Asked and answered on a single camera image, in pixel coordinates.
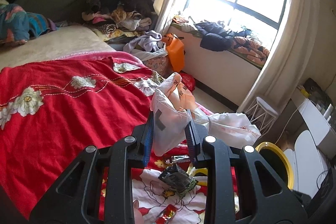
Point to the cream curtain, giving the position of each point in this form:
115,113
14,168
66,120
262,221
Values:
237,79

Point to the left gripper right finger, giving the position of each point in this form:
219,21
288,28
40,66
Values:
241,186

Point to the white plastic bag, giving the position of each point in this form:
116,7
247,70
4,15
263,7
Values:
174,106

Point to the lavender garment in basket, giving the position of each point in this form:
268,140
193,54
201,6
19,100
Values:
147,46

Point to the red candy wrapper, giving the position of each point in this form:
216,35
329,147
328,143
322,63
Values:
167,215

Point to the red plastic bag on floor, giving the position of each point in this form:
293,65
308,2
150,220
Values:
188,81

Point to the pile of clothes on bed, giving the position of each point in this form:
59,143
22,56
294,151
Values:
116,21

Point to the grey headboard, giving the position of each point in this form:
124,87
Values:
56,10

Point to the yellow rimmed trash bin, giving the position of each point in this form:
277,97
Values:
278,161

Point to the dark box on dresser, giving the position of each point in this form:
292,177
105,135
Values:
316,94

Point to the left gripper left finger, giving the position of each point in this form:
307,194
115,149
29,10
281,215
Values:
96,186

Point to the dark jacket on windowsill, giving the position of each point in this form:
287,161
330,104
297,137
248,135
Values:
217,38

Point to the orange shopping bag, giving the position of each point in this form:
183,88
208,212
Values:
175,50

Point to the white wire frame stool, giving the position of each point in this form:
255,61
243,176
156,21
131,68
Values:
262,114

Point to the beige bed sheet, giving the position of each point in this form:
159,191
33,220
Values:
66,41

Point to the dark crumpled snack wrapper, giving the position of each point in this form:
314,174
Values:
178,180

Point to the red floral blanket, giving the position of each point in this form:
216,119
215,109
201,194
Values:
52,110

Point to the floral laundry basket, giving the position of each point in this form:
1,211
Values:
159,64

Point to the orange patterned quilt on windowsill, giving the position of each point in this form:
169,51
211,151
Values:
250,50

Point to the white dresser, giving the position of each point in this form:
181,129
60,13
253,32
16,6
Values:
313,147

